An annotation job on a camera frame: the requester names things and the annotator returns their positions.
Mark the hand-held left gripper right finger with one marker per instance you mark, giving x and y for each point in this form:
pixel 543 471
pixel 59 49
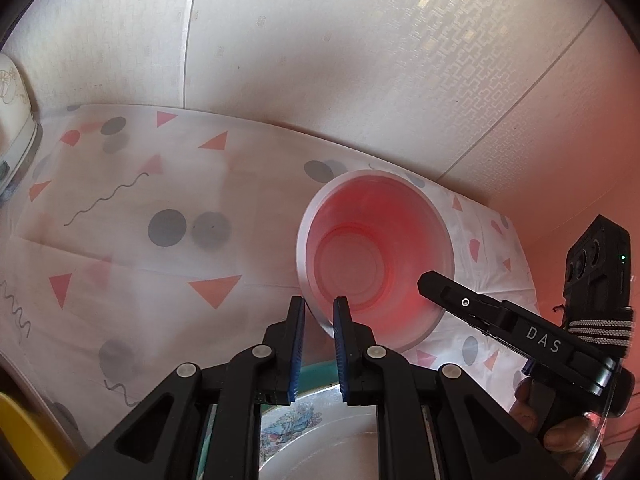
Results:
pixel 341 355

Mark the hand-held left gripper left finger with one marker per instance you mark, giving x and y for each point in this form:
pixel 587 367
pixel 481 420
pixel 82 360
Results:
pixel 296 355

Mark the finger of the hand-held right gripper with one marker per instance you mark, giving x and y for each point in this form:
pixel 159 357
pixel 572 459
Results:
pixel 462 302

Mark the red plastic bowl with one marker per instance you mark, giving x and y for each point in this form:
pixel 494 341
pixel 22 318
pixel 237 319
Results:
pixel 370 240

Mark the person's right hand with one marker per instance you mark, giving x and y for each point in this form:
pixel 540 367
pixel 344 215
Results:
pixel 565 435

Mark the teal plastic plate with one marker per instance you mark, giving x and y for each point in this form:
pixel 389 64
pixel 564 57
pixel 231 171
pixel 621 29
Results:
pixel 315 377

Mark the white dragon print plate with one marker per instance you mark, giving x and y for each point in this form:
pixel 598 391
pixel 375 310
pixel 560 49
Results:
pixel 320 435

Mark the white geometric print tablecloth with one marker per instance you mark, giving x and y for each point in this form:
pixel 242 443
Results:
pixel 150 260

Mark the yellow plastic bowl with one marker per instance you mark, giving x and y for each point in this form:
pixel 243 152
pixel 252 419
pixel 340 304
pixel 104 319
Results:
pixel 27 440

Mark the white ceramic electric kettle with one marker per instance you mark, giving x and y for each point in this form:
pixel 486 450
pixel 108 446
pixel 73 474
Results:
pixel 12 120

